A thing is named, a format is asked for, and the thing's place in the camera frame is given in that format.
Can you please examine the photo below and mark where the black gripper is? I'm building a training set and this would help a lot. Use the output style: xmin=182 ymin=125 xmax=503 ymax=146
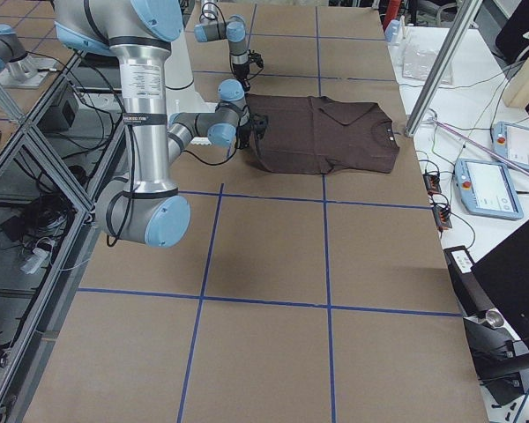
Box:
xmin=231 ymin=63 xmax=250 ymax=91
xmin=237 ymin=116 xmax=258 ymax=150

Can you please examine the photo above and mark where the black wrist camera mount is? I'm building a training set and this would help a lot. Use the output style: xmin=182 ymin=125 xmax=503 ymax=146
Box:
xmin=248 ymin=50 xmax=265 ymax=70
xmin=251 ymin=114 xmax=269 ymax=137

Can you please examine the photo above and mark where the teach pendant tablet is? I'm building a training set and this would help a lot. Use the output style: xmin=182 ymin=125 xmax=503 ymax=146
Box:
xmin=492 ymin=122 xmax=529 ymax=171
xmin=454 ymin=159 xmax=524 ymax=220

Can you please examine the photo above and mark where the far teach pendant tablet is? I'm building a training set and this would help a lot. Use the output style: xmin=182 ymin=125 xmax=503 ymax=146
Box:
xmin=492 ymin=122 xmax=529 ymax=171

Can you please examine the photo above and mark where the right black braided cable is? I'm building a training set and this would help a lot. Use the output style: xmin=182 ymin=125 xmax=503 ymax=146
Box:
xmin=183 ymin=136 xmax=242 ymax=167

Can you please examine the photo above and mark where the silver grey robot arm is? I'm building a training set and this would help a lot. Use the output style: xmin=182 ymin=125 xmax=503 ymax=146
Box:
xmin=55 ymin=1 xmax=250 ymax=248
xmin=194 ymin=1 xmax=250 ymax=92

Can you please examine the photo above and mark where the aluminium frame post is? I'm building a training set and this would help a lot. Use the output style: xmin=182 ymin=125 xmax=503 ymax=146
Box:
xmin=405 ymin=0 xmax=482 ymax=137

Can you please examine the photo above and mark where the near teach pendant tablet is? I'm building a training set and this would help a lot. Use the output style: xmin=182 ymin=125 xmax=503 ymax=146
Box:
xmin=454 ymin=159 xmax=524 ymax=220

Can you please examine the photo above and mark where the black monitor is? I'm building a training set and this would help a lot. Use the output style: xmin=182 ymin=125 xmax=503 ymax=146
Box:
xmin=472 ymin=219 xmax=529 ymax=349

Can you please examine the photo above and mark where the dark brown t-shirt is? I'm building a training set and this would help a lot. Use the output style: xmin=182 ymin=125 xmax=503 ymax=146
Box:
xmin=246 ymin=94 xmax=399 ymax=174

